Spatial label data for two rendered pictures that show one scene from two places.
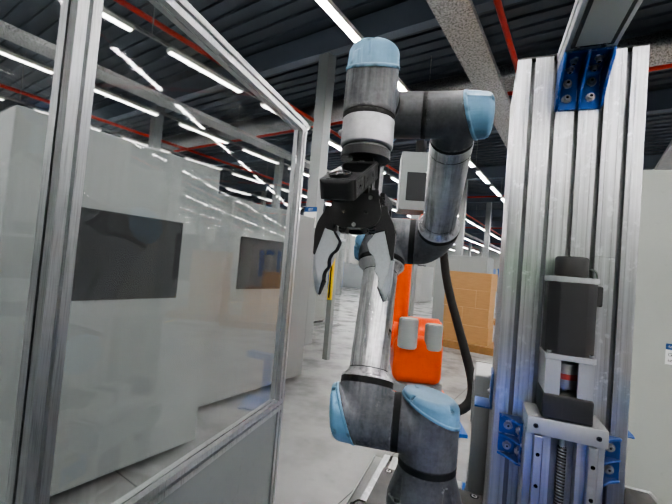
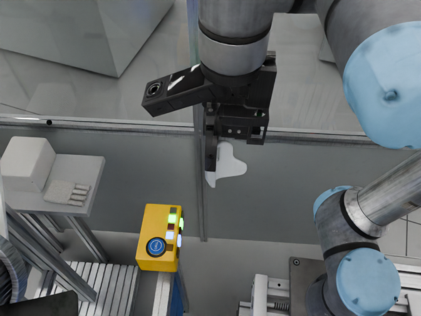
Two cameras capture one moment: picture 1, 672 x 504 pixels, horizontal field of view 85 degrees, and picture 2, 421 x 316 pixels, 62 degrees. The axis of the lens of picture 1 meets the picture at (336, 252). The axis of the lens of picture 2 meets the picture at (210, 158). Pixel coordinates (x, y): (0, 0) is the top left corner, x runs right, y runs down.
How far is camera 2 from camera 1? 0.68 m
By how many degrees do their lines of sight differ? 83
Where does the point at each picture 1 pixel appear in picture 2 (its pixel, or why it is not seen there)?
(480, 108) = (356, 100)
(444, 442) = (337, 302)
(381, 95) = (204, 12)
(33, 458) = not seen: hidden behind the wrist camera
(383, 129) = (208, 56)
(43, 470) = not seen: hidden behind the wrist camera
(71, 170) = not seen: outside the picture
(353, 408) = (323, 214)
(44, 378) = (193, 61)
